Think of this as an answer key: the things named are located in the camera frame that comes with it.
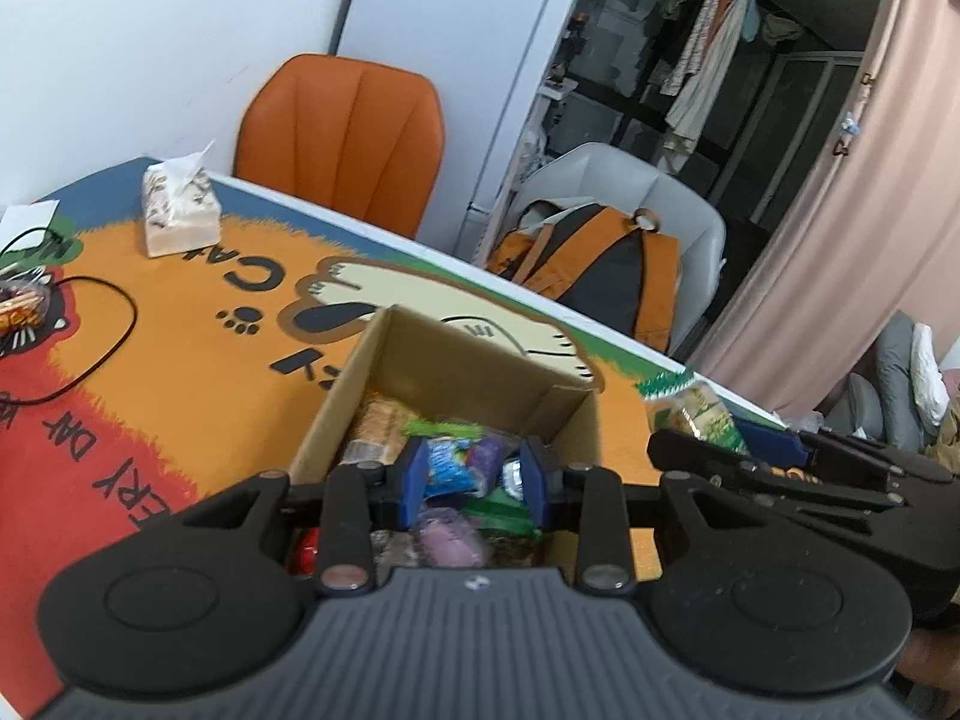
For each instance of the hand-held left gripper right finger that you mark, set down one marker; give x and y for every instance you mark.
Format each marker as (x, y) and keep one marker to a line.
(536, 487)

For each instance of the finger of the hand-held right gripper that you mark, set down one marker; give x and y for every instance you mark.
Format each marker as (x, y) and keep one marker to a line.
(776, 444)
(712, 465)

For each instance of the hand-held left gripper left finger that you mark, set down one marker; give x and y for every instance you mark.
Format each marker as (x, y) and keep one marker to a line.
(416, 484)

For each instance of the green white cracker packet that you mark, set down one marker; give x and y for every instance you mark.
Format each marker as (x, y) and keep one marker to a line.
(694, 412)

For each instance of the pink snack packet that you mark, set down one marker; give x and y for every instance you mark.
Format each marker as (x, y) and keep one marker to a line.
(450, 540)

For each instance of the orange cracker packet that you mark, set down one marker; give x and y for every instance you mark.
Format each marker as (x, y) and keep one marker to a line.
(375, 427)

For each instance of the cardboard box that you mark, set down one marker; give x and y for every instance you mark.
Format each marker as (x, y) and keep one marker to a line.
(480, 375)

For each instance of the person's right hand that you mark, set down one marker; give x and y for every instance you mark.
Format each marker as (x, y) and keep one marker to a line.
(937, 660)

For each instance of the dark green snack packet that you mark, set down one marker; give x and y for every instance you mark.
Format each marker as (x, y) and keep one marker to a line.
(502, 516)

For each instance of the light green snack packet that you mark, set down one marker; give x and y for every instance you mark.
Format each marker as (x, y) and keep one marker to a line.
(442, 429)

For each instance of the grey sofa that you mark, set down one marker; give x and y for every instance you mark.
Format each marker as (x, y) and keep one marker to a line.
(892, 375)

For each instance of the white pillow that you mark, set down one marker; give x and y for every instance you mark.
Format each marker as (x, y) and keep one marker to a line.
(926, 375)

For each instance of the wide pink curtain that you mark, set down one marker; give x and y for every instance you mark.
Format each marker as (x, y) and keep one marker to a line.
(847, 240)

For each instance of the orange and grey backpack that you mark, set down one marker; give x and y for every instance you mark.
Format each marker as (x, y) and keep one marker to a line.
(607, 262)

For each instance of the grey chair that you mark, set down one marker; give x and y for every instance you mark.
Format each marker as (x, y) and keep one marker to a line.
(622, 180)

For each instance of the curtain tieback charm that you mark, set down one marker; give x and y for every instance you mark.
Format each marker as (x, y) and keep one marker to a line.
(847, 135)

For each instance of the orange chair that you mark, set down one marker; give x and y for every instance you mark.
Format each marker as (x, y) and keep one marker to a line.
(345, 135)

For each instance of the printed tissue pack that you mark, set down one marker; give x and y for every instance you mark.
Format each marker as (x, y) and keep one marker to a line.
(180, 210)

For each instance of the white hanging robe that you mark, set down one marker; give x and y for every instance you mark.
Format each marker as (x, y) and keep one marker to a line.
(705, 82)

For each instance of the light blue hanging garment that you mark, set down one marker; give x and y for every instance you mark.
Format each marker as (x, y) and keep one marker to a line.
(750, 19)

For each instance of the floral hanging shirt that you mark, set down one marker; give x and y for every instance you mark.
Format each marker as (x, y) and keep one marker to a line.
(694, 22)

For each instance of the white fridge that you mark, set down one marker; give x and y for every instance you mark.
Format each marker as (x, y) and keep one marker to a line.
(450, 52)

